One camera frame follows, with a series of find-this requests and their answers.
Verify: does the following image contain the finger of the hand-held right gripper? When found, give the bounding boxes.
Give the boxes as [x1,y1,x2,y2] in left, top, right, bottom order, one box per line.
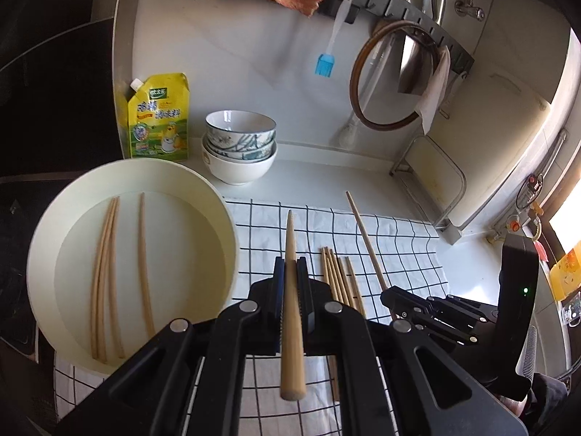
[380,285,500,328]
[402,314,479,347]

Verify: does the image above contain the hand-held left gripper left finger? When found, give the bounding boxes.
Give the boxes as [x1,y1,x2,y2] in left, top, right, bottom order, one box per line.
[54,258,287,436]

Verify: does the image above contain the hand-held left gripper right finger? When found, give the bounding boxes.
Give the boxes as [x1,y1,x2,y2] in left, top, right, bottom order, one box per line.
[297,258,529,436]

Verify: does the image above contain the slender wooden chopstick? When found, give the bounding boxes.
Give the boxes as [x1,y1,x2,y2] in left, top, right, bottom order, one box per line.
[108,204,126,359]
[96,197,120,364]
[90,197,116,360]
[346,191,395,321]
[280,210,306,401]

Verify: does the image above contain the pile of wooden chopsticks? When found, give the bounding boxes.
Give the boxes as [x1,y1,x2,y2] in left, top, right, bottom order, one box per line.
[321,246,367,401]

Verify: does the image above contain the white round basin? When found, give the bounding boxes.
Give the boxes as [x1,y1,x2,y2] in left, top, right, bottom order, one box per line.
[26,158,240,378]

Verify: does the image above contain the white black-checked cloth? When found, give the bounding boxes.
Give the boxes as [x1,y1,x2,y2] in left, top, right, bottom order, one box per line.
[54,197,450,436]

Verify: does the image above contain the yellow packet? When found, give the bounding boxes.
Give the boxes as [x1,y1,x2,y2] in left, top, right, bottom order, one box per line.
[549,241,581,303]

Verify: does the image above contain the gas valve with orange knob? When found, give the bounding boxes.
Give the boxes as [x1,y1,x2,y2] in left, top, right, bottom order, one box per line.
[488,211,544,243]

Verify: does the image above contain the window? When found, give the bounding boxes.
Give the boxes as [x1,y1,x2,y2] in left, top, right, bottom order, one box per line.
[547,186,581,255]

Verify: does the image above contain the metal board rack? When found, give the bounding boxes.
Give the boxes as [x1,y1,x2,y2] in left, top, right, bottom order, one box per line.
[389,135,467,230]

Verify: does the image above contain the plain white bowl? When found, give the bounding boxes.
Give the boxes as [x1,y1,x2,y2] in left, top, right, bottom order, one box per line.
[201,138,279,186]

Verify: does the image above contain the blue patterned bowl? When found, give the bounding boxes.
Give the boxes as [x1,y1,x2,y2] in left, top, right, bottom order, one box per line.
[203,134,277,162]
[205,110,277,147]

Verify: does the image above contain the white cutting board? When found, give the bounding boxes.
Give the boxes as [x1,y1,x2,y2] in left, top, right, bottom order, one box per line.
[399,70,552,237]

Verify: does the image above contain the brown-rimmed glass lid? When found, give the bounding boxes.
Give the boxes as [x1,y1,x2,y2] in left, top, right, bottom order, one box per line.
[349,20,450,130]

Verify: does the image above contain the white hanging rag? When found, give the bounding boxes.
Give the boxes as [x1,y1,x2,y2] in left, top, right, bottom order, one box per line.
[415,45,452,134]

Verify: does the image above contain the yellow seasoning pouch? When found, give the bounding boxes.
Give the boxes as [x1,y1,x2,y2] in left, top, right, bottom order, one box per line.
[119,72,190,162]

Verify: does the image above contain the kitchen cleaver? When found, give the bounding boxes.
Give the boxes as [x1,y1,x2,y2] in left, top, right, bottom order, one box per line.
[397,32,440,97]

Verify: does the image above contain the blue silicone brush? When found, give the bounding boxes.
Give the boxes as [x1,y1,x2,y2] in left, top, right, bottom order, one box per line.
[315,0,355,77]

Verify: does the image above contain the shiny metal utensil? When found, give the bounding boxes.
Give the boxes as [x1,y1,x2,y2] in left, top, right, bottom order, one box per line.
[420,0,448,25]

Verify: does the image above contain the black glass cooktop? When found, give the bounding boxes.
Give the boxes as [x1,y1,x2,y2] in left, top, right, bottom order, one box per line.
[0,18,123,364]

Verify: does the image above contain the gas alarm with black cable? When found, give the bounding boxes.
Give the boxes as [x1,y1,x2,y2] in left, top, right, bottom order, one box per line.
[516,173,544,210]

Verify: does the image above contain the white long-handled brush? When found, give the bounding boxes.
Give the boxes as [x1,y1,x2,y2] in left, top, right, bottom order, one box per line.
[338,32,395,148]

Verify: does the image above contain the dark grey hook rail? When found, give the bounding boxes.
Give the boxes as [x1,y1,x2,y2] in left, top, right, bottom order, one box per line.
[313,0,475,76]

